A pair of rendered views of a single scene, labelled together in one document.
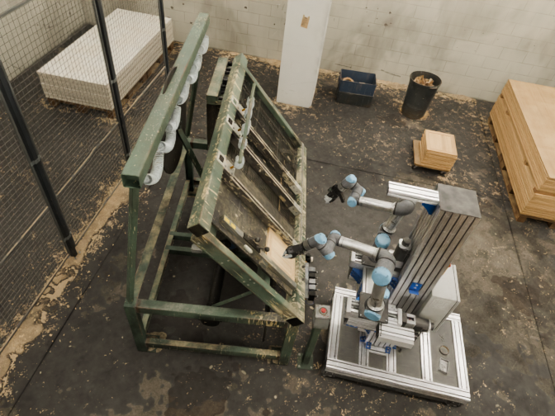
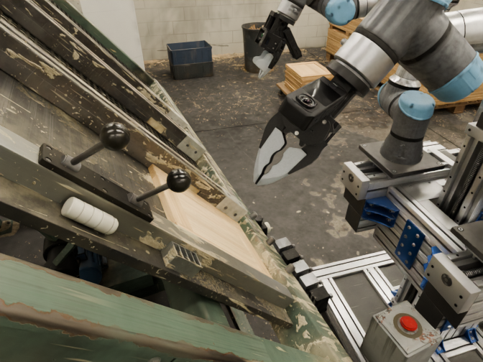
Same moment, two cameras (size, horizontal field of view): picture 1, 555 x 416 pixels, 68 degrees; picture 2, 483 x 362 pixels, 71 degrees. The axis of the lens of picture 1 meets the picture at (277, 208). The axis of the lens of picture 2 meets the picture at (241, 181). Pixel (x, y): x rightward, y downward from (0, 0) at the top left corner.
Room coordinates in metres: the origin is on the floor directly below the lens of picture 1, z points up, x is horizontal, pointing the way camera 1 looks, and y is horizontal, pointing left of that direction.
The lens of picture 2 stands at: (1.38, 0.09, 1.72)
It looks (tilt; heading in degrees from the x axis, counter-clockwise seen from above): 36 degrees down; 339
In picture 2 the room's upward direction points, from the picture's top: straight up
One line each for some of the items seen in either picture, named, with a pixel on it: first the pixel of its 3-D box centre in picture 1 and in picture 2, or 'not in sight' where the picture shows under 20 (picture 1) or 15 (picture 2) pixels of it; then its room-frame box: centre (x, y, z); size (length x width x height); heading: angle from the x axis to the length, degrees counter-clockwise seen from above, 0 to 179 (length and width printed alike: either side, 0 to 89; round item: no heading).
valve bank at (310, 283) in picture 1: (309, 279); (287, 268); (2.11, -0.38, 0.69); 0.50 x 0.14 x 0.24; 3
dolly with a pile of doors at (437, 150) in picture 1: (433, 150); (303, 83); (5.00, -2.12, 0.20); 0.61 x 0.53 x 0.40; 175
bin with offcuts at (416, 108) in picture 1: (419, 96); (257, 48); (6.31, -2.05, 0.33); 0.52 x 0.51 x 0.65; 175
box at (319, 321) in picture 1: (320, 316); (397, 344); (1.67, -0.47, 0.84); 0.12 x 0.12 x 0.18; 3
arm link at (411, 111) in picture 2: (381, 243); (412, 113); (2.21, -0.88, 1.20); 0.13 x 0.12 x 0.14; 161
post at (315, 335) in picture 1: (311, 343); not in sight; (1.67, -0.47, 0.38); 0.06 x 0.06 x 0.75; 3
